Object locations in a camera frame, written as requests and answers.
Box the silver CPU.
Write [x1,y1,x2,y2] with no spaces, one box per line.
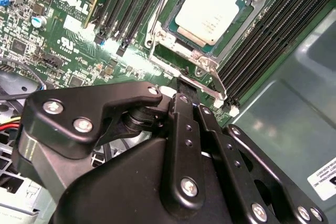
[164,0,252,58]

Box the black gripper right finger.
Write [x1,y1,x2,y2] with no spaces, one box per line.
[198,104,329,224]

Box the metal wire locking lever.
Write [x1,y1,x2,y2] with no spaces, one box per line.
[148,0,175,51]

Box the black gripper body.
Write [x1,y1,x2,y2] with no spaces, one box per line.
[52,137,245,224]

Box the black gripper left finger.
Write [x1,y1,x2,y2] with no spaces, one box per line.
[14,76,207,211]

